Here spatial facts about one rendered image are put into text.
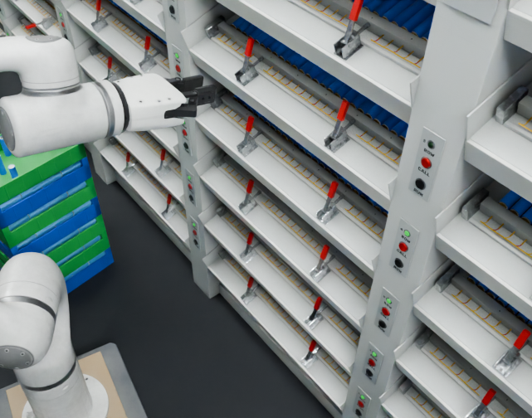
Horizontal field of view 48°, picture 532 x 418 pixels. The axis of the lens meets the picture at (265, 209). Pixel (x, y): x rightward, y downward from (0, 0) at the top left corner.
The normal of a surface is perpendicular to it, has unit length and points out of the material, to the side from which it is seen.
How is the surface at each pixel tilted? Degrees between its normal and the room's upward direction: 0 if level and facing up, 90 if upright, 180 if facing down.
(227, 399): 0
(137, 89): 13
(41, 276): 37
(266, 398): 0
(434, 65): 90
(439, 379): 19
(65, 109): 67
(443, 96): 90
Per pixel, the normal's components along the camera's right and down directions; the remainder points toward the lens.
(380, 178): -0.24, -0.53
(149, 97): 0.24, -0.72
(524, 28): -0.74, 0.64
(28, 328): 0.68, -0.33
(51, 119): 0.62, 0.10
